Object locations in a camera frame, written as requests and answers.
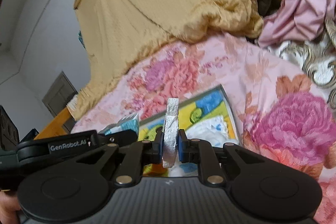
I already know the cartoon lined tray box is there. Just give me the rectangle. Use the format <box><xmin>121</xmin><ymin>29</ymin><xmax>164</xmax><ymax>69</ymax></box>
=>
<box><xmin>138</xmin><ymin>85</ymin><xmax>240</xmax><ymax>177</ymax></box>

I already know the person's left hand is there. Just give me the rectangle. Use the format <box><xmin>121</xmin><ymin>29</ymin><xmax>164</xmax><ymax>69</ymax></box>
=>
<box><xmin>0</xmin><ymin>191</ymin><xmax>21</xmax><ymax>224</ymax></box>

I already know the grey door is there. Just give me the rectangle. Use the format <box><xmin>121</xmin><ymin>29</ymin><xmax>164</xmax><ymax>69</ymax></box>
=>
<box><xmin>42</xmin><ymin>72</ymin><xmax>77</xmax><ymax>117</ymax></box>

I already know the silver foil packet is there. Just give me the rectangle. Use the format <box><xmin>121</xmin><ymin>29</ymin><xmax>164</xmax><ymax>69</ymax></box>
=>
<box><xmin>162</xmin><ymin>98</ymin><xmax>179</xmax><ymax>168</ymax></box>

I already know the white gold ornate sheet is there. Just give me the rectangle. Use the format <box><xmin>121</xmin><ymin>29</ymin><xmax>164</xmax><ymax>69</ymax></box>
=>
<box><xmin>267</xmin><ymin>18</ymin><xmax>335</xmax><ymax>112</ymax></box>

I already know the white quilted baby cloth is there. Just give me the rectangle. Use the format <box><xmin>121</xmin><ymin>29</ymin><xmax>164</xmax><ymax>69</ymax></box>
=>
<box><xmin>167</xmin><ymin>115</ymin><xmax>230</xmax><ymax>177</ymax></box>

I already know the pink floral bedspread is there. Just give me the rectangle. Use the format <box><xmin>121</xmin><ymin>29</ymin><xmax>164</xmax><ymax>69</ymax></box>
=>
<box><xmin>73</xmin><ymin>34</ymin><xmax>335</xmax><ymax>223</ymax></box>

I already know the tan dotted quilt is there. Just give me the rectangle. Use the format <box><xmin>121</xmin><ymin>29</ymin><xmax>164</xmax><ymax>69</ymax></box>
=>
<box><xmin>71</xmin><ymin>0</ymin><xmax>263</xmax><ymax>120</ymax></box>

